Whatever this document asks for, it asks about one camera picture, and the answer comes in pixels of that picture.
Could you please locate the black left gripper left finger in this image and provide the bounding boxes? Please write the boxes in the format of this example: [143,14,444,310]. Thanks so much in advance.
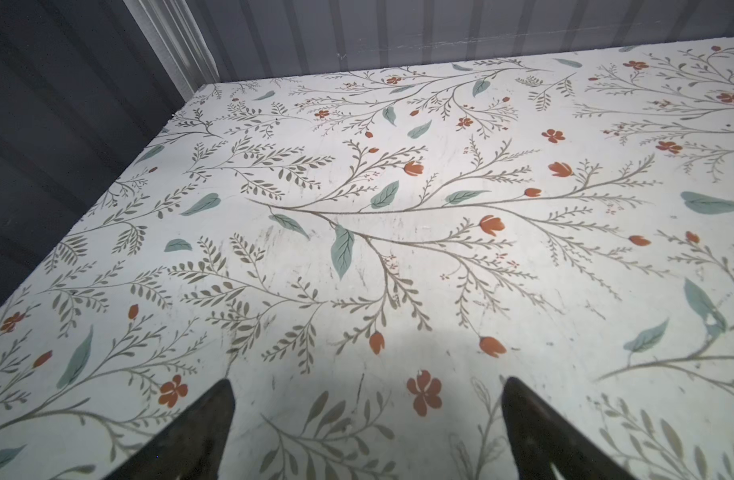
[107,379,236,479]

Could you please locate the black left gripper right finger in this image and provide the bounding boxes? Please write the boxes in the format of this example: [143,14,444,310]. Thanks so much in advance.
[502,377,634,480]

